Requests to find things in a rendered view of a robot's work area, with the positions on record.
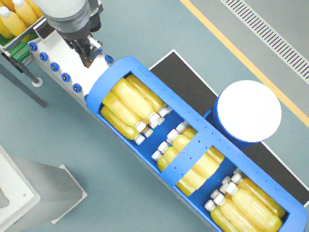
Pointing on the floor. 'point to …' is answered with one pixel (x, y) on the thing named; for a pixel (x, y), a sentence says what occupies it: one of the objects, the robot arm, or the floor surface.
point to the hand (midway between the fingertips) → (86, 58)
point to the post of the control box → (21, 86)
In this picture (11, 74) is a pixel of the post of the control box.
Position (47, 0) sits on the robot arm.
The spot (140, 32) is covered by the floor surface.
